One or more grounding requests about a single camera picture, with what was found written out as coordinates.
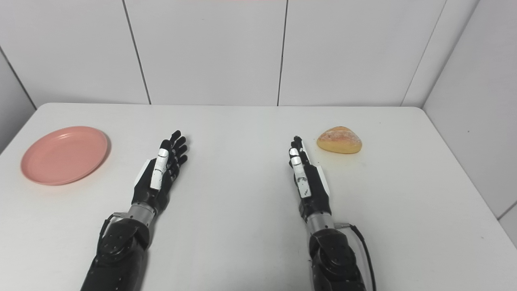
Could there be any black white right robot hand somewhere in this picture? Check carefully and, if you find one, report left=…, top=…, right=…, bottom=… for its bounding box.
left=288, top=136, right=332, bottom=221

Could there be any pink round plate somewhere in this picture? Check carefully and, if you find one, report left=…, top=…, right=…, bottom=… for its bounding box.
left=21, top=126, right=109, bottom=186

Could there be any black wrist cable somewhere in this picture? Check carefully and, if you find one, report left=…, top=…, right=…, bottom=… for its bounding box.
left=99, top=212, right=122, bottom=240
left=336, top=220, right=377, bottom=291

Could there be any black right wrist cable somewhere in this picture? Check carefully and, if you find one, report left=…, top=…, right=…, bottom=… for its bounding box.
left=336, top=220, right=377, bottom=291

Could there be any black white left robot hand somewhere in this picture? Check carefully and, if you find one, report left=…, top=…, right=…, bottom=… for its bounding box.
left=132, top=130, right=189, bottom=215

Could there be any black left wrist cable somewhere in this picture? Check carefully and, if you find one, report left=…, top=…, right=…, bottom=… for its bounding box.
left=99, top=212, right=122, bottom=240

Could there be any golden bread roll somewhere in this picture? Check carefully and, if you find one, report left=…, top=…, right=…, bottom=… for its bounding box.
left=317, top=126, right=363, bottom=154

